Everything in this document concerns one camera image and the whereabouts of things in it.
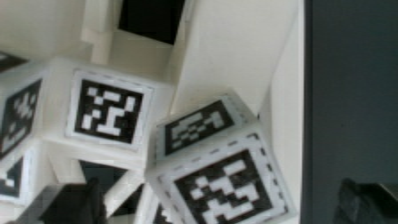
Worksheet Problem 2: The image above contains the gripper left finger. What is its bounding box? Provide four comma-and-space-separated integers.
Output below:
40, 179, 107, 224

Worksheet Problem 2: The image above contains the white chair back frame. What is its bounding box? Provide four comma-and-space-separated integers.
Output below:
0, 0, 301, 224

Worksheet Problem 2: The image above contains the white chair leg tagged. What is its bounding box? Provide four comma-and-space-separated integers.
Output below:
146, 92, 296, 224

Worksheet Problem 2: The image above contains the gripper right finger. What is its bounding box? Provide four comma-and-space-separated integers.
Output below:
333, 179, 398, 224

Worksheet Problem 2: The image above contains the white chair leg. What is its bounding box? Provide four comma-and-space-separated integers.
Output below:
0, 57, 175, 165

